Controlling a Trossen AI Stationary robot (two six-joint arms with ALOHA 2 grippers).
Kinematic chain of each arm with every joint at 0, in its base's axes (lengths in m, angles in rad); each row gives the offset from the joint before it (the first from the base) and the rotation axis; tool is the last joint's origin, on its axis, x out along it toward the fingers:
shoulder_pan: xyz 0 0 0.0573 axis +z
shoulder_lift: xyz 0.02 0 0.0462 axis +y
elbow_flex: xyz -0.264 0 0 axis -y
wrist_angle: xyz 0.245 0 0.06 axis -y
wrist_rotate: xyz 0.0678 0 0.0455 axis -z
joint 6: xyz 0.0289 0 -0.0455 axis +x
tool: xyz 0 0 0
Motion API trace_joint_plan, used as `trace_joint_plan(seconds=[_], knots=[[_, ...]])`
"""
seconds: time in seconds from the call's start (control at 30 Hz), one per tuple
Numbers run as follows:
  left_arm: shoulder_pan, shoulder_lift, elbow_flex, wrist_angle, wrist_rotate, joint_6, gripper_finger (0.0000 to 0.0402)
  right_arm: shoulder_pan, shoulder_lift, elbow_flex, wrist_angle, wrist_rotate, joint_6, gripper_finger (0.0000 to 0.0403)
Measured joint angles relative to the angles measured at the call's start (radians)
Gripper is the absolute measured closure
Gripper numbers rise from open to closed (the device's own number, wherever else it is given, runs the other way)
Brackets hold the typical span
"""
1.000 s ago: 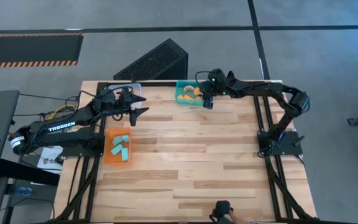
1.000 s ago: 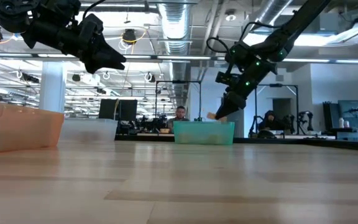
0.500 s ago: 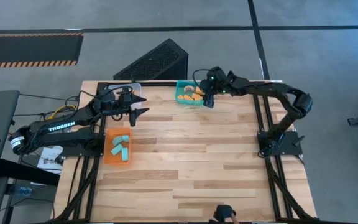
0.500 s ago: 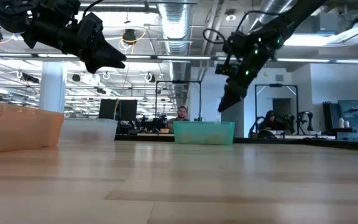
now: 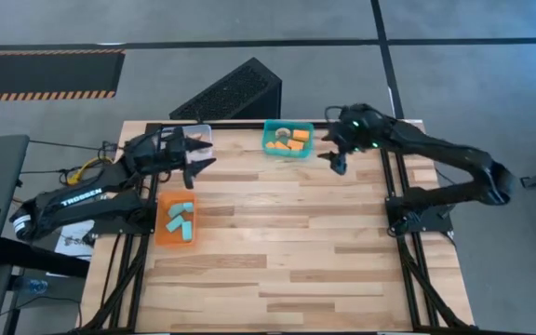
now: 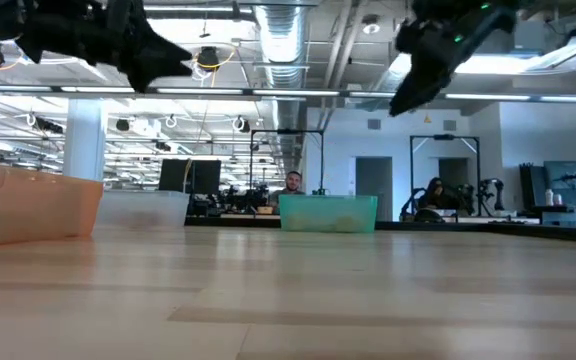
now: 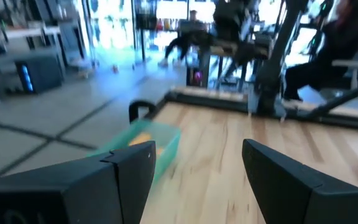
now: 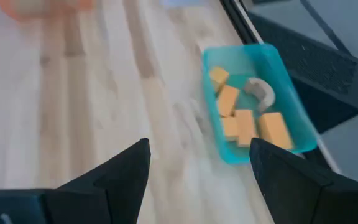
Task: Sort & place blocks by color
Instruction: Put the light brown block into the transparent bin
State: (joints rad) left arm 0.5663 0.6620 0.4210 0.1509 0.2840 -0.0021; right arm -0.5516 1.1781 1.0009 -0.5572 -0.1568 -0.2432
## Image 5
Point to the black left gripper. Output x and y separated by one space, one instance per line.
156 153

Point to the teal plastic bin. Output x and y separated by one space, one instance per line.
272 130

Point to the small orange block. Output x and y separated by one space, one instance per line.
270 144

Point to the clear water bottle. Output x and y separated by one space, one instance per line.
33 286

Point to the black cart base bar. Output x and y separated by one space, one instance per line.
40 258

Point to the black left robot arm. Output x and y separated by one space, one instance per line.
77 200

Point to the black perforated box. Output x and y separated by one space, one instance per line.
231 93

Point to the dark grey panel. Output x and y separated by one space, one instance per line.
3 186

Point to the half-round natural wood block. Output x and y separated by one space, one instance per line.
278 133

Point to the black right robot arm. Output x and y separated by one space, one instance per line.
435 149

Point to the long orange block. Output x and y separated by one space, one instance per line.
296 145

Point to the black aluminium table frame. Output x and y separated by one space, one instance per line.
235 126

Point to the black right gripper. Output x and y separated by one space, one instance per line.
363 128

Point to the orange plastic bin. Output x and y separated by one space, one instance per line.
165 237

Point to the clear plastic bin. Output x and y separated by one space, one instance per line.
207 130

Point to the black hazard-striped floor mat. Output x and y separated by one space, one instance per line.
40 72

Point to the white paper sheet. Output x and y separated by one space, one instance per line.
75 246

